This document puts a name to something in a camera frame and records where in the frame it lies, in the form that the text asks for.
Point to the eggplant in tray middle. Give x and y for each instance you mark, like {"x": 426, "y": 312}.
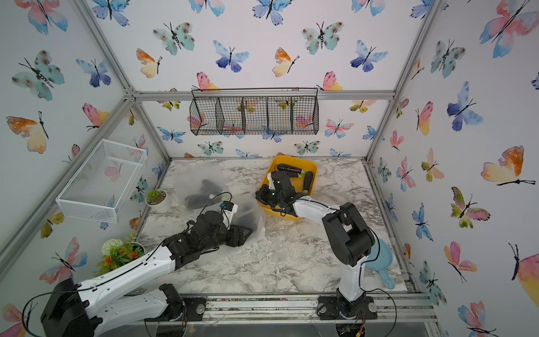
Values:
{"x": 307, "y": 182}

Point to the white mesh wall basket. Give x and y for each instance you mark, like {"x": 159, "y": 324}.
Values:
{"x": 99, "y": 188}

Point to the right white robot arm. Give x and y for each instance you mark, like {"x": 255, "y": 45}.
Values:
{"x": 352, "y": 241}

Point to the yellow plastic tray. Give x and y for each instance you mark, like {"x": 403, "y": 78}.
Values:
{"x": 296, "y": 180}

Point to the dark purple eggplant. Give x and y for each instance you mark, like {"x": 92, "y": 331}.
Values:
{"x": 208, "y": 194}

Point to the aluminium front rail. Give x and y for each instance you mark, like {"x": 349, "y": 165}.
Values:
{"x": 263, "y": 309}

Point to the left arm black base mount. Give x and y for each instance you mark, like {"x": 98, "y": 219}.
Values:
{"x": 181, "y": 308}

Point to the light blue plastic scoop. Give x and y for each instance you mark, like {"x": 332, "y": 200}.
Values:
{"x": 380, "y": 260}

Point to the eggplant at tray back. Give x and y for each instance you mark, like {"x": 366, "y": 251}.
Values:
{"x": 289, "y": 169}

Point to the small white potted succulent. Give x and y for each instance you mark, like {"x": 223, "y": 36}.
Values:
{"x": 158, "y": 200}

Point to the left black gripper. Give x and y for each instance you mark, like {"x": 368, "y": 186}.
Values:
{"x": 239, "y": 232}

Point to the black wire wall basket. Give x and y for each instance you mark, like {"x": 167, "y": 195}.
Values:
{"x": 254, "y": 111}

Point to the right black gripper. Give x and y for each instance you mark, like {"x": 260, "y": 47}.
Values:
{"x": 262, "y": 191}

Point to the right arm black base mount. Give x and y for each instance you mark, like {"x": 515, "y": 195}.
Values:
{"x": 338, "y": 307}

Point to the clear zip-top bag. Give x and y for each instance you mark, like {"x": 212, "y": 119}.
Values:
{"x": 188, "y": 180}
{"x": 245, "y": 204}

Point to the potted orange flower plant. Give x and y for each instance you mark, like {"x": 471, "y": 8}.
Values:
{"x": 117, "y": 253}

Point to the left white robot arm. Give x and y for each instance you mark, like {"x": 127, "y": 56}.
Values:
{"x": 101, "y": 304}

